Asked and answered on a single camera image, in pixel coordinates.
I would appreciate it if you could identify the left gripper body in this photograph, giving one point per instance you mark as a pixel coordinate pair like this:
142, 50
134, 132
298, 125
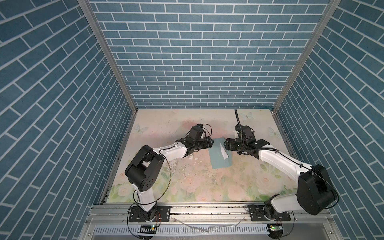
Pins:
202, 143

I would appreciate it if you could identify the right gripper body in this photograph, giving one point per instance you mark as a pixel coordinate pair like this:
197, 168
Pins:
235, 145

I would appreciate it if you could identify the white letter paper blue border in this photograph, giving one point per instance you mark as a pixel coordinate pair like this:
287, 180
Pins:
223, 151

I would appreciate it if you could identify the teal envelope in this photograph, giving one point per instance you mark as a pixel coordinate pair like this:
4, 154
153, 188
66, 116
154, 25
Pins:
216, 157

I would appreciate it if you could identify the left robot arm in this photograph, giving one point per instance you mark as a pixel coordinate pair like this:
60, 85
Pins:
144, 169

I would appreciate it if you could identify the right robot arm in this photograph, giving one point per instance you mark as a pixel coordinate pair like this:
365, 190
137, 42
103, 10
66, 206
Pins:
315, 191

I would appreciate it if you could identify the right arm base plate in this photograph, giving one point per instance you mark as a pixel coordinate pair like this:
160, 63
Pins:
259, 213

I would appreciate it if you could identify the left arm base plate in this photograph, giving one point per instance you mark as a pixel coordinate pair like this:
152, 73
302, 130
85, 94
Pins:
138, 215

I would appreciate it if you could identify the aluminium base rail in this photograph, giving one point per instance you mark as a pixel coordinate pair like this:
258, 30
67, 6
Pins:
195, 213

